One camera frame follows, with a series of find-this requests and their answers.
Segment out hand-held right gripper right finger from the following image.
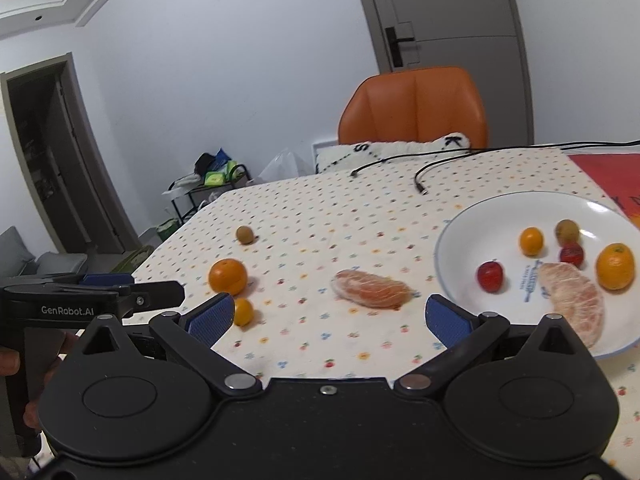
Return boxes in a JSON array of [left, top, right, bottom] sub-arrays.
[[394, 294, 586, 398]]

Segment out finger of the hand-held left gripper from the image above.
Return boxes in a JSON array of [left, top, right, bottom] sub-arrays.
[[80, 273, 134, 287], [117, 281, 185, 314]]

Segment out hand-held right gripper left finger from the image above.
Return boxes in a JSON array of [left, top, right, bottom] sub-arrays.
[[75, 292, 263, 398]]

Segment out orange mandarin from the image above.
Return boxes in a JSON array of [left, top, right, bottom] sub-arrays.
[[208, 258, 248, 296], [596, 242, 636, 291]]

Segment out red cherry tomato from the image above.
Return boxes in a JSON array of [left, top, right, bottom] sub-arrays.
[[476, 260, 505, 293]]

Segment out orange peeled pomelo segment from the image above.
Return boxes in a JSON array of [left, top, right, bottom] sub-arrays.
[[331, 269, 415, 310]]

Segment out white plate with blue rim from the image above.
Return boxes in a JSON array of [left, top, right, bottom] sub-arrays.
[[434, 192, 640, 360]]

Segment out pale peeled pomelo segment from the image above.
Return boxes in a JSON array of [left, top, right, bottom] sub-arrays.
[[537, 261, 606, 351]]

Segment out dark red small fruit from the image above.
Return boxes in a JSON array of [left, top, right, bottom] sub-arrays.
[[559, 241, 586, 268]]

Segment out green brown small fruit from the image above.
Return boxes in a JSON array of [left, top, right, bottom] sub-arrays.
[[554, 219, 581, 246]]

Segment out person's left hand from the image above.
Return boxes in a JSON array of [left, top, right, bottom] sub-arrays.
[[0, 332, 81, 431]]

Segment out green patterned bag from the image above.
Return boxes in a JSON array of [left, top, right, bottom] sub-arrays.
[[107, 245, 156, 276]]

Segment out grey sofa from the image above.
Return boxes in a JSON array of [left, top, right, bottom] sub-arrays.
[[0, 226, 88, 278]]

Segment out black metal rack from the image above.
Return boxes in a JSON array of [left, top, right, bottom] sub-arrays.
[[162, 162, 251, 226]]

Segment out dark open doorway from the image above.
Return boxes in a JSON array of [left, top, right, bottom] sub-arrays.
[[0, 51, 138, 261]]

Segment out green packets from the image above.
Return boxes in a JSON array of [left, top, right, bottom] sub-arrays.
[[204, 160, 238, 186]]

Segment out floral tablecloth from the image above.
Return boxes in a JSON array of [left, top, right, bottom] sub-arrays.
[[131, 147, 640, 478]]

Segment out clear plastic bag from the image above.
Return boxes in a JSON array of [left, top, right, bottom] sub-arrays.
[[256, 147, 313, 184]]

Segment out white cushion with black letters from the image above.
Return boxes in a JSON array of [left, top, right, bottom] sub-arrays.
[[316, 131, 473, 173]]

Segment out red orange table mat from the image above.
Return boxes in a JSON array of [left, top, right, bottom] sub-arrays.
[[567, 152, 640, 231]]

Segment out orange leather chair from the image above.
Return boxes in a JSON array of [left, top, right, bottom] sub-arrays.
[[337, 66, 489, 148]]

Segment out grey door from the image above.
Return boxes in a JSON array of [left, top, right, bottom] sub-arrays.
[[350, 0, 536, 147]]

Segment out black cable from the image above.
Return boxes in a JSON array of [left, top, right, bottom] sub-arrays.
[[415, 144, 640, 194], [351, 140, 640, 177]]

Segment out black door handle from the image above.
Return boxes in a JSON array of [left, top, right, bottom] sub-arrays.
[[385, 22, 416, 67]]

